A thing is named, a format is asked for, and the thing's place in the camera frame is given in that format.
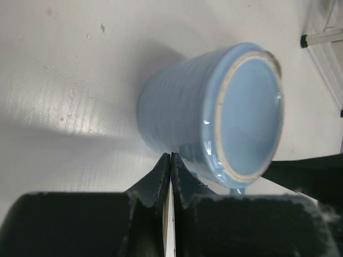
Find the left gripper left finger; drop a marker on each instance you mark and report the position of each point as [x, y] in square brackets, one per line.
[128, 223]

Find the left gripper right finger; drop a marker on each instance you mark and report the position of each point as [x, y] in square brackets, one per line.
[208, 224]

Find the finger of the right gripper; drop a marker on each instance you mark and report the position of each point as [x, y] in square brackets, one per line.
[319, 178]

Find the light blue mug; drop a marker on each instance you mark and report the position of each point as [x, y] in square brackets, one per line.
[222, 112]

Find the steel dish rack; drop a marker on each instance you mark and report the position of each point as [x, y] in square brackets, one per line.
[322, 38]

